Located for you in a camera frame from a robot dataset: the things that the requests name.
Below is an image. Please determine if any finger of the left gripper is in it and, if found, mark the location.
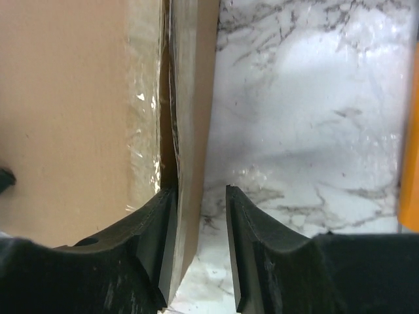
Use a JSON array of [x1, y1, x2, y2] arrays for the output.
[[0, 168, 16, 193]]

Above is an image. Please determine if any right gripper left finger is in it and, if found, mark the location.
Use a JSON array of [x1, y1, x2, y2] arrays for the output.
[[1, 188, 177, 313]]

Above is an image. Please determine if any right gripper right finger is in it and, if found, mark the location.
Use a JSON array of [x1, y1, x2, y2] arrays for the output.
[[226, 186, 418, 313]]

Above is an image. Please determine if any brown cardboard express box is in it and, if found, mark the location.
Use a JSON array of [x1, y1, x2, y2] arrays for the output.
[[1, 1, 220, 296]]

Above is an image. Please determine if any orange utility knife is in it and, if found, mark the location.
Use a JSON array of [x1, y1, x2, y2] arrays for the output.
[[397, 88, 419, 234]]

